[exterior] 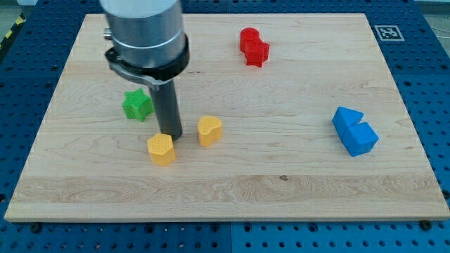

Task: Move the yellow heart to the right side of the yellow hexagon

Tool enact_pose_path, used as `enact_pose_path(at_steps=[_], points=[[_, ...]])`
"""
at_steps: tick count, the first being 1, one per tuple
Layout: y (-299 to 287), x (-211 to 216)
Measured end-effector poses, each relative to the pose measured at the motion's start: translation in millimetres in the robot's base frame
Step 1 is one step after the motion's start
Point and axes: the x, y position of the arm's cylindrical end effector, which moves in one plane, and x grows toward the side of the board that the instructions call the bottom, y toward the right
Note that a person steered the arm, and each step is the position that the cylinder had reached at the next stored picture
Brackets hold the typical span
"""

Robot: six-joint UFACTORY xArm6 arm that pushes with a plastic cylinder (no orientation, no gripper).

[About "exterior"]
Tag blue triangle block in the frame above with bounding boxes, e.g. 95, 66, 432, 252
332, 106, 364, 137

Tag red cylinder block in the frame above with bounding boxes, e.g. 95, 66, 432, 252
239, 27, 259, 53

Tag white fiducial marker tag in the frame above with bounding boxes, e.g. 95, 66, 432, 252
375, 25, 404, 41

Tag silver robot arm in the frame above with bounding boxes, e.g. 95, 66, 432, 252
99, 0, 190, 141

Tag yellow heart block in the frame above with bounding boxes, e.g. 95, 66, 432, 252
197, 115, 223, 147

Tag blue cube block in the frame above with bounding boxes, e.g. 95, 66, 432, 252
341, 122, 379, 157

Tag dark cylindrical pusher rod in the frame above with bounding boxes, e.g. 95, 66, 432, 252
149, 80, 183, 140

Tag wooden board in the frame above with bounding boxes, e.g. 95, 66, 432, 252
5, 13, 449, 223

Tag yellow hexagon block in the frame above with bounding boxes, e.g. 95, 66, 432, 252
147, 134, 176, 166

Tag green star block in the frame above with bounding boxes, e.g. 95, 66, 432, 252
122, 89, 154, 122

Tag red star block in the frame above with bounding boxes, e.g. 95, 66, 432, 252
244, 39, 270, 67

